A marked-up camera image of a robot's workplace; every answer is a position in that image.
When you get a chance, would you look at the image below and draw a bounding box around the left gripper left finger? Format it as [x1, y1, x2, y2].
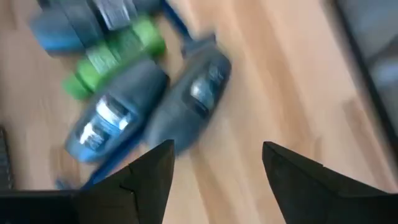
[74, 139, 176, 224]

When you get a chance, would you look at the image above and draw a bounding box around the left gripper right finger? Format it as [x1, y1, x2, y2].
[262, 141, 398, 224]

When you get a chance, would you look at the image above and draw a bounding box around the small green bottle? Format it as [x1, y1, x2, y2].
[105, 14, 167, 65]
[61, 46, 131, 101]

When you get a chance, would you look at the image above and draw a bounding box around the black mesh plastic basket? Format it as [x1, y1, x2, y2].
[0, 124, 15, 191]

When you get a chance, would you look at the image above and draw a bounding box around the black aluminium table frame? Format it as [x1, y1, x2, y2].
[323, 0, 398, 150]

